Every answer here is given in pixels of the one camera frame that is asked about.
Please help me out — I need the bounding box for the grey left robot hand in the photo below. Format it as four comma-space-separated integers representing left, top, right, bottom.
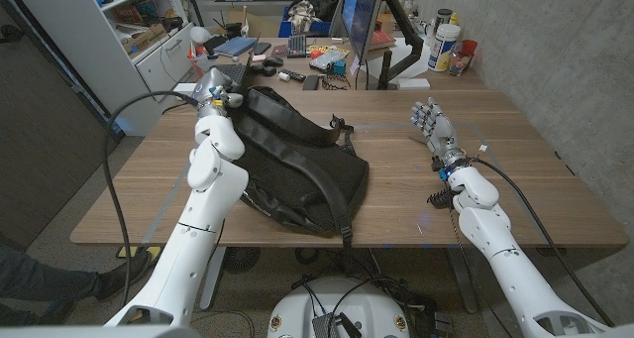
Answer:
191, 67, 245, 120

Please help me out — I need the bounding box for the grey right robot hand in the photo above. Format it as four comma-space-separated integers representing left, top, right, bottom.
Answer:
409, 97, 470, 173

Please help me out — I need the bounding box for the black backpack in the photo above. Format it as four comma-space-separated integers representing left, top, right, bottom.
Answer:
225, 85, 370, 260

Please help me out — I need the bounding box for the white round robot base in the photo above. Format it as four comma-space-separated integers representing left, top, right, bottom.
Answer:
266, 277, 411, 338

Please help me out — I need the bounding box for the blue notebook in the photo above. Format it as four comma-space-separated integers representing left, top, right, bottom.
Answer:
212, 35, 259, 57

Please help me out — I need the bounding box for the small white box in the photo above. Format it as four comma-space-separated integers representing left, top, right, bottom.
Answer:
396, 77, 432, 91

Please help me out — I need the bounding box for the glass jar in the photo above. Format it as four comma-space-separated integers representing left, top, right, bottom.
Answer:
448, 50, 472, 77

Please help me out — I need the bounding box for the black remote control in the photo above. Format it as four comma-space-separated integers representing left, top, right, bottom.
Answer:
277, 68, 307, 83

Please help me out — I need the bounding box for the white wipes canister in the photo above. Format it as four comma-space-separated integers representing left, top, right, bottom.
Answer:
427, 23, 462, 73

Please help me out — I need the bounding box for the red cup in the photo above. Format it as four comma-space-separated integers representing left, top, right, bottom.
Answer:
460, 39, 479, 70

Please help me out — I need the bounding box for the blue storage bin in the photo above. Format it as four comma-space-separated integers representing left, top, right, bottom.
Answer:
277, 6, 332, 39

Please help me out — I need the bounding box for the black keypad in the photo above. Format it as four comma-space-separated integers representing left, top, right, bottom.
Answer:
286, 34, 308, 59

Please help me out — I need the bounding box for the red book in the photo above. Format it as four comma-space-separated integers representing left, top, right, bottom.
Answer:
369, 30, 397, 51

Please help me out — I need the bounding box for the white shelf cabinet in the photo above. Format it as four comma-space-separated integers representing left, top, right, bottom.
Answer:
9, 0, 197, 136

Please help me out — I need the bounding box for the dark lidded bottle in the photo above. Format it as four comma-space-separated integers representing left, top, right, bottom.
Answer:
433, 8, 454, 32

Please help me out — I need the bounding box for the white compact keyboard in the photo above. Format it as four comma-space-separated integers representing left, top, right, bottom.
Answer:
309, 49, 350, 71

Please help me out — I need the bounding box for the computer monitor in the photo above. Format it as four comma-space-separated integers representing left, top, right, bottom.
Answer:
340, 0, 386, 64

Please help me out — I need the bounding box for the grey table leg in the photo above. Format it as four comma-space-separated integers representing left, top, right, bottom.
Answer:
445, 248, 479, 314
199, 247, 228, 311

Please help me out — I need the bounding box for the black floor fan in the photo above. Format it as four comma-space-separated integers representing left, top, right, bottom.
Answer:
223, 247, 262, 275

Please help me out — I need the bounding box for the yellow floor tape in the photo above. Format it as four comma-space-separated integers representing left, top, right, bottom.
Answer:
117, 246, 162, 260

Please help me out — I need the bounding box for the person's dark trouser leg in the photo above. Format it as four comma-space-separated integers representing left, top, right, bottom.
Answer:
0, 246, 153, 327

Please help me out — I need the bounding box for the white robot torso edge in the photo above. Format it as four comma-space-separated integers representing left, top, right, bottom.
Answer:
0, 324, 200, 338

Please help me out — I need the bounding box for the black coiled wrist cable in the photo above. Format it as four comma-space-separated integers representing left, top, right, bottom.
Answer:
427, 188, 458, 210

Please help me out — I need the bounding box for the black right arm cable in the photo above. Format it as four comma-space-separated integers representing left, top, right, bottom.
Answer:
470, 157, 615, 328

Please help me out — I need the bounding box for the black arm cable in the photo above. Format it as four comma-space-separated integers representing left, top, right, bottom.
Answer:
102, 90, 199, 309
470, 157, 615, 328

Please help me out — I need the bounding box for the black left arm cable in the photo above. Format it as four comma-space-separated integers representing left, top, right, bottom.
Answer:
102, 90, 199, 309

